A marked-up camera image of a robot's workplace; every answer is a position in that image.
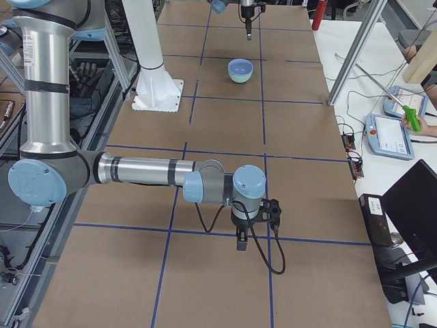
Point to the black box device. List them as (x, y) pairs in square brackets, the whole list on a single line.
[(376, 223)]

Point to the aluminium frame post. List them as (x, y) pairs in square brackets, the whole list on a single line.
[(363, 33)]

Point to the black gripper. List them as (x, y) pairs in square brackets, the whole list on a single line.
[(247, 12)]

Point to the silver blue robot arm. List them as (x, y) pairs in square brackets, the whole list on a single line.
[(220, 5)]

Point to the green bowl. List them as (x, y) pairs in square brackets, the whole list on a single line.
[(240, 78)]

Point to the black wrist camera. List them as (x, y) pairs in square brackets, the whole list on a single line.
[(261, 7), (269, 212)]

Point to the near teach pendant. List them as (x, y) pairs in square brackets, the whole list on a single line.
[(387, 137)]

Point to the blue bowl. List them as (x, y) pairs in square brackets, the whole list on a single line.
[(240, 68)]

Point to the black laptop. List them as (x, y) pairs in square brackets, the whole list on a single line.
[(411, 206)]

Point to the person's hand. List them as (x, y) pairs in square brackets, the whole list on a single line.
[(421, 121)]

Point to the teach pendant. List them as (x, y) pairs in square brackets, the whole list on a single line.
[(415, 100), (387, 137)]

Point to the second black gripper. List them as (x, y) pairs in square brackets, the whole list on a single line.
[(240, 224)]

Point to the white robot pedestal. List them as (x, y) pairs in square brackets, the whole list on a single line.
[(155, 90)]

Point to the person in black shirt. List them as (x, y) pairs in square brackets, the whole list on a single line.
[(421, 61)]

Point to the red cylinder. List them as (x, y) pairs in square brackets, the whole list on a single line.
[(319, 14)]

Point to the far teach pendant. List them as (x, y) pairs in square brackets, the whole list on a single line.
[(415, 100)]

